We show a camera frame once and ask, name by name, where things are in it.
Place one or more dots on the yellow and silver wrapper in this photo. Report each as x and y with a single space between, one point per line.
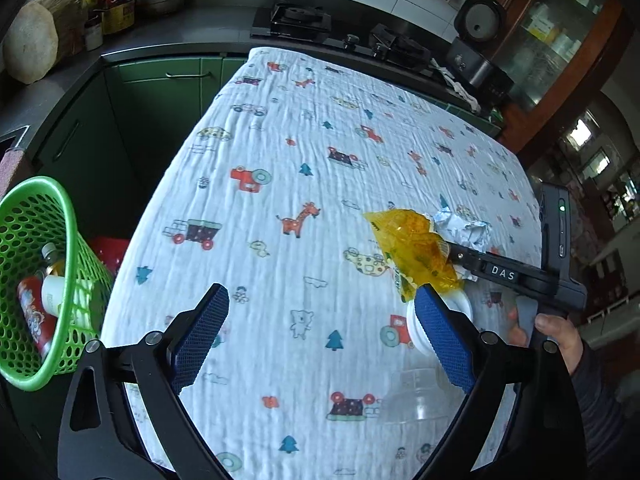
415 250

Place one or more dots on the person's right forearm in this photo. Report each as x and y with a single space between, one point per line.
600 410

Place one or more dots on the black rice cooker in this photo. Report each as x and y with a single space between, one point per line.
475 65

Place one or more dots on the person's right hand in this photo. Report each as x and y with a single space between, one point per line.
562 337

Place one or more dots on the white paper cup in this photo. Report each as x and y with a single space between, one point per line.
55 297

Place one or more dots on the clear plastic bottle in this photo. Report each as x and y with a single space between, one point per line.
418 335

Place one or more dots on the white rag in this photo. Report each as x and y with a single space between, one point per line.
462 92

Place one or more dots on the black gas stove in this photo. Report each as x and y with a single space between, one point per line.
300 20

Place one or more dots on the round wooden chopping block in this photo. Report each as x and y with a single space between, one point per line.
30 40

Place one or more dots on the green plastic basket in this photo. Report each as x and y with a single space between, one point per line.
30 200

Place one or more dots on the printed white tablecloth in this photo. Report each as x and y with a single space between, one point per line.
280 160

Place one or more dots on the wooden glass-door cabinet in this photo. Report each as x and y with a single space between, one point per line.
550 35

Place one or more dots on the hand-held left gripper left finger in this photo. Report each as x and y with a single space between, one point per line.
200 340

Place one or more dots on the kitchen sink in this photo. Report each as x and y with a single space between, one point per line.
12 141

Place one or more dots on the green kitchen cabinets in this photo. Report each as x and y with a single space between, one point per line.
150 110

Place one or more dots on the small dark jar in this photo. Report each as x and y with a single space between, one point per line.
93 34

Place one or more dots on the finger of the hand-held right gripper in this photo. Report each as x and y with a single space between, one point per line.
500 271

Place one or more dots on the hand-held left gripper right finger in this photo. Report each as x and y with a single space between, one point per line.
445 340

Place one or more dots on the pink dish cloth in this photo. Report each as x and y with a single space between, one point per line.
7 170

